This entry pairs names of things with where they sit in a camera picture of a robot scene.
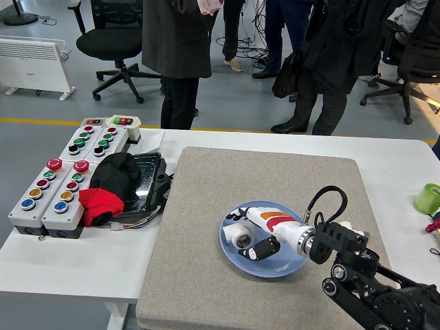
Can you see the cream switch box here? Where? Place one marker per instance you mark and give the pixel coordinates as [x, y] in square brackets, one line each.
[132, 130]

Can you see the white panel heater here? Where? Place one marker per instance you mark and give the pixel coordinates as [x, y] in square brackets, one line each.
[31, 65]

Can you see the small white pipe tee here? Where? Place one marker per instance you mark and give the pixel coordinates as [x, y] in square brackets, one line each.
[344, 224]

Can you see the black round stand base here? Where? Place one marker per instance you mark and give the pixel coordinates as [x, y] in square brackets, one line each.
[20, 19]

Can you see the black cloth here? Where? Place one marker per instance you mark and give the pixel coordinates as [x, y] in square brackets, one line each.
[115, 175]

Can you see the green tape roll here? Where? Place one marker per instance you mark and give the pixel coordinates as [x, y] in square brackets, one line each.
[426, 201]

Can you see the person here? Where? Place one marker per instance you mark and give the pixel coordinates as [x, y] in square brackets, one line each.
[275, 34]
[232, 34]
[175, 41]
[412, 13]
[337, 51]

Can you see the blue plate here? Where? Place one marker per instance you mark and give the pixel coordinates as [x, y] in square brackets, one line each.
[275, 268]

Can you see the grey five-button control box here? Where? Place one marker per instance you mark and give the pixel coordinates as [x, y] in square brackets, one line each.
[68, 218]
[20, 214]

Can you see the red cloth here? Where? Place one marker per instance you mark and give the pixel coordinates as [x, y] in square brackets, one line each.
[101, 204]

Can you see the black glossy tray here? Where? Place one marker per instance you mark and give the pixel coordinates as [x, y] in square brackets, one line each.
[148, 185]

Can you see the grey-brown mat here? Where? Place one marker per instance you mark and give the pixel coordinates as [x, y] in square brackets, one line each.
[206, 292]

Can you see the grey four-button control box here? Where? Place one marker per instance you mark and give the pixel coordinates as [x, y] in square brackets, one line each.
[110, 148]
[77, 153]

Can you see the white paper card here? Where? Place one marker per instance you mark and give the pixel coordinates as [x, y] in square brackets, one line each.
[151, 141]

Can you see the black office chair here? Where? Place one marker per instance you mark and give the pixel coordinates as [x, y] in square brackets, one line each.
[407, 93]
[103, 44]

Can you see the white table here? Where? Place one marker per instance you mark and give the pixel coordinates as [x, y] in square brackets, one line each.
[68, 268]

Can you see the small black switch box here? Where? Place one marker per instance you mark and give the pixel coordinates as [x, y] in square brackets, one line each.
[93, 121]

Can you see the black bag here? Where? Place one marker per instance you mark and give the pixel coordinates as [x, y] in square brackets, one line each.
[287, 79]

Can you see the white pipe fitting metal thread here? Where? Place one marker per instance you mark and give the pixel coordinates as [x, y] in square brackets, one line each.
[233, 232]

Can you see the small red object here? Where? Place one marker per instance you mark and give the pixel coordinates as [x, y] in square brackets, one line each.
[433, 226]

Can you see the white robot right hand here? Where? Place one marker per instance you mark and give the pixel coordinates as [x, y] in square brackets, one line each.
[275, 223]

